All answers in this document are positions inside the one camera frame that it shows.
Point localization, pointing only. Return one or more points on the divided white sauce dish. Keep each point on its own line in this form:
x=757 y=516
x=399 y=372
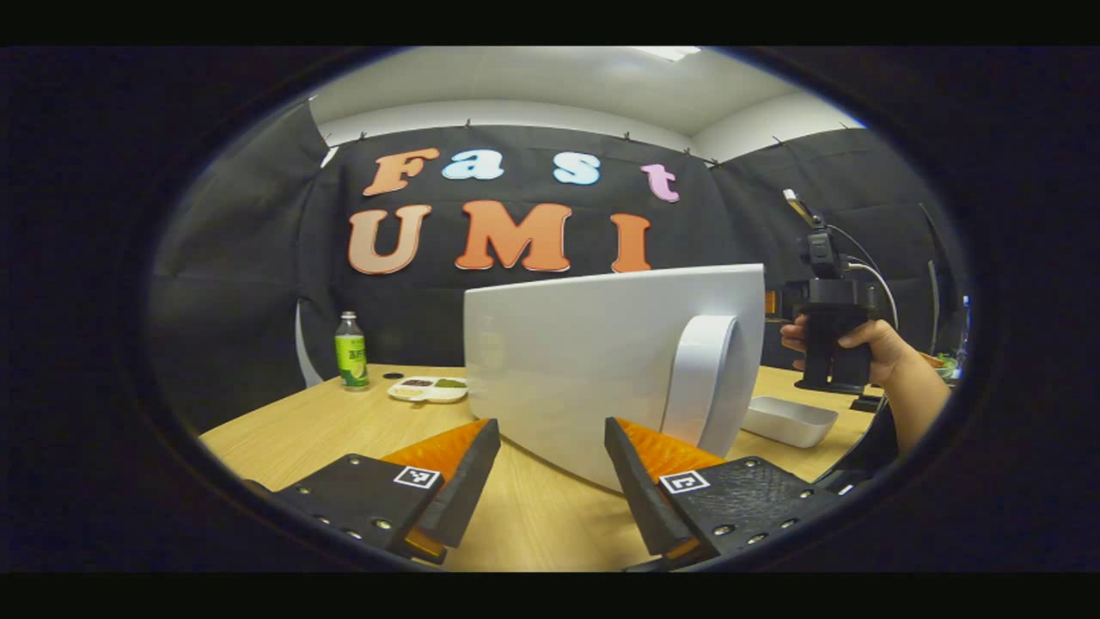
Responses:
x=427 y=389

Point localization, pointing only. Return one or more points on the green label drink bottle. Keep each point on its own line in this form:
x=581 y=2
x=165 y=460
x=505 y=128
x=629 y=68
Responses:
x=351 y=352

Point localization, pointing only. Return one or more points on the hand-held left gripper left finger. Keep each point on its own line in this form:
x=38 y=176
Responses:
x=460 y=481

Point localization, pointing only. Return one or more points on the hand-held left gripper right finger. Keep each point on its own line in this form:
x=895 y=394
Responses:
x=644 y=490

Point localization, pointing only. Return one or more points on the plate of green vegetables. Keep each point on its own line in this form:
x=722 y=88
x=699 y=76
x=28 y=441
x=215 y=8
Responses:
x=944 y=365

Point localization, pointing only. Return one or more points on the black backdrop cloth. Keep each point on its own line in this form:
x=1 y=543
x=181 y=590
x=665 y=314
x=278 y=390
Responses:
x=258 y=258

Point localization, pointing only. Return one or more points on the white microwave oven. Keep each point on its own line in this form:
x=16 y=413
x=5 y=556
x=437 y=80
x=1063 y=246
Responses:
x=584 y=361

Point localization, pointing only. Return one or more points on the long ceiling light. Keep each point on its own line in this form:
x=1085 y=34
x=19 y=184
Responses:
x=669 y=52

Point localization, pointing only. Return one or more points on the white rectangular tray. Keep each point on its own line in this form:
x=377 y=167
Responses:
x=789 y=419

